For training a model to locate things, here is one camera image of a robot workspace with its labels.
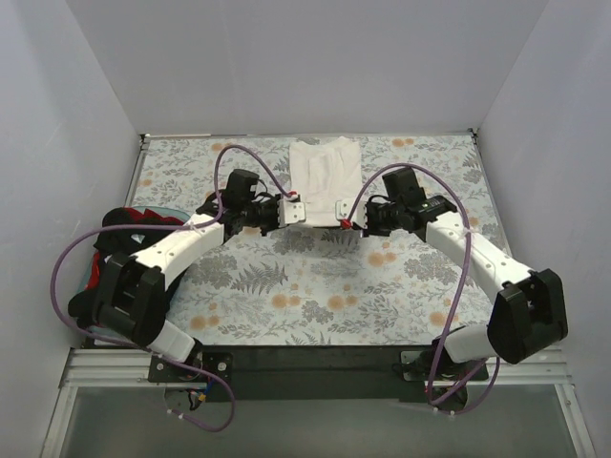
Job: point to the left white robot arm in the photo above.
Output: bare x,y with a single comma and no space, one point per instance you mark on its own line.
213,224

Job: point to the floral patterned table cloth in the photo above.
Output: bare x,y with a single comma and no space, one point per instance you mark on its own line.
320,286

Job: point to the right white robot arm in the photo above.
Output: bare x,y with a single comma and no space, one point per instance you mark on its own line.
528,306

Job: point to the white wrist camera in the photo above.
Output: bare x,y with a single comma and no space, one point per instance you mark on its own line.
291,210
346,212

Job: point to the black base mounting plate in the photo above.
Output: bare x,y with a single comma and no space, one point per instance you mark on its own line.
328,372

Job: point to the red t shirt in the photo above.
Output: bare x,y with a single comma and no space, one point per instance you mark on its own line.
130,241

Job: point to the light blue t shirt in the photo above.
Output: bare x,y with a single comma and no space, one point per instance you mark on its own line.
122,295

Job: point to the aluminium frame rail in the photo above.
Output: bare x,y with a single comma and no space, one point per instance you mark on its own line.
113,367

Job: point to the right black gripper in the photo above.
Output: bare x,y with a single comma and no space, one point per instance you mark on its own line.
363,216

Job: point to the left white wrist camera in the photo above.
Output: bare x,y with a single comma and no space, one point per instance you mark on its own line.
291,210

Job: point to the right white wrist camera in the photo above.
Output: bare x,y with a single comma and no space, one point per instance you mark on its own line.
346,212

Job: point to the white t shirt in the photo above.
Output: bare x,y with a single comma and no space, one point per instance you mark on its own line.
324,174

